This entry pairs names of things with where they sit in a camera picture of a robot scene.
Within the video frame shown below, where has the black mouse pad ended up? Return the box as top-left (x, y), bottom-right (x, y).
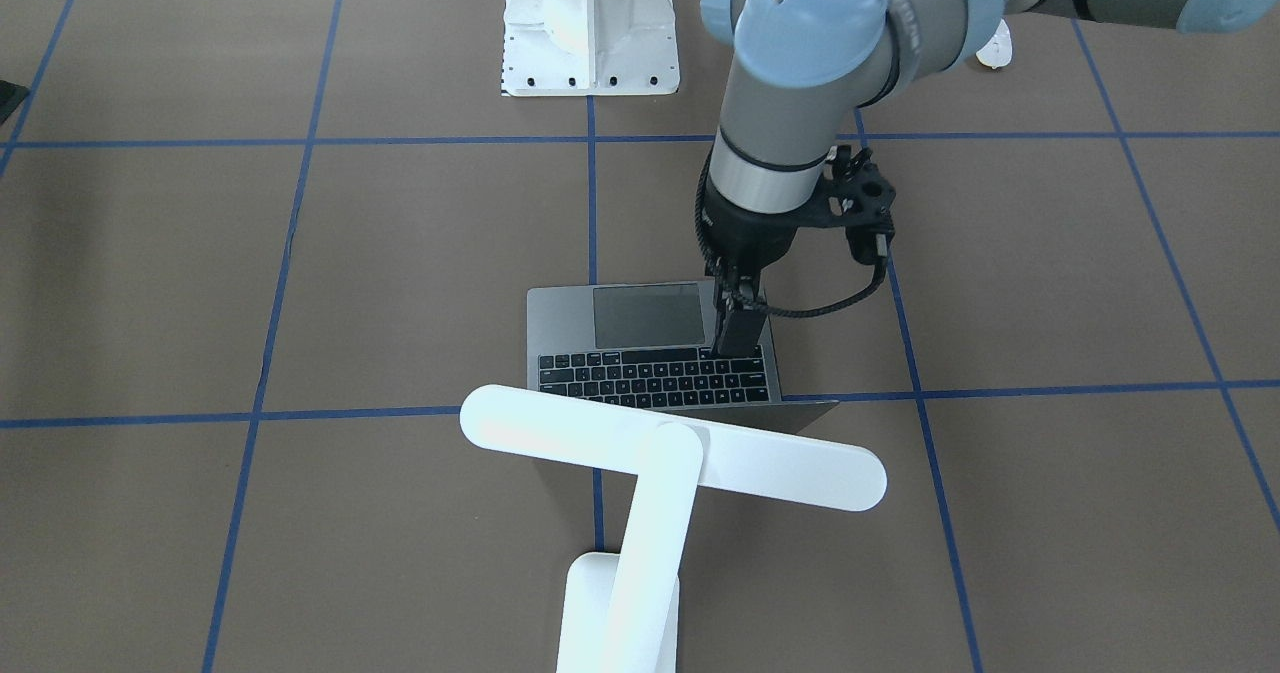
top-left (0, 81), bottom-right (29, 125)

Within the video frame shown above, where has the white desk lamp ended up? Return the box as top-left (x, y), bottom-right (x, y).
top-left (460, 385), bottom-right (888, 672)

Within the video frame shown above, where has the grey laptop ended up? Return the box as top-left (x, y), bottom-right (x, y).
top-left (525, 281), bottom-right (838, 432)

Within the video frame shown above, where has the white computer mouse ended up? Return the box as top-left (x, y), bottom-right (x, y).
top-left (975, 20), bottom-right (1014, 70)

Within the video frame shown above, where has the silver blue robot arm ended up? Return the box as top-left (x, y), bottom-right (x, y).
top-left (695, 0), bottom-right (1277, 358)

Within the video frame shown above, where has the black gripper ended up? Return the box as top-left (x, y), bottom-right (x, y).
top-left (701, 187), bottom-right (797, 358)

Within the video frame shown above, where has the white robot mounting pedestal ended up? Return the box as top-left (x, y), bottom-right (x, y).
top-left (500, 0), bottom-right (681, 96)

